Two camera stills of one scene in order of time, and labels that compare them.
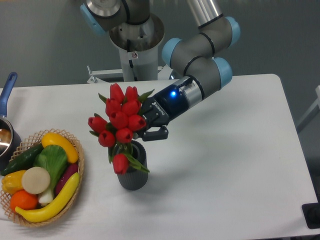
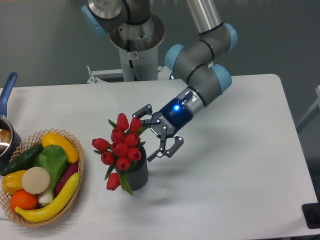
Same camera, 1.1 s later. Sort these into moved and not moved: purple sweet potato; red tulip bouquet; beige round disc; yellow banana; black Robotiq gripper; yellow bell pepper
Moved: black Robotiq gripper; red tulip bouquet
Not moved: yellow banana; purple sweet potato; beige round disc; yellow bell pepper
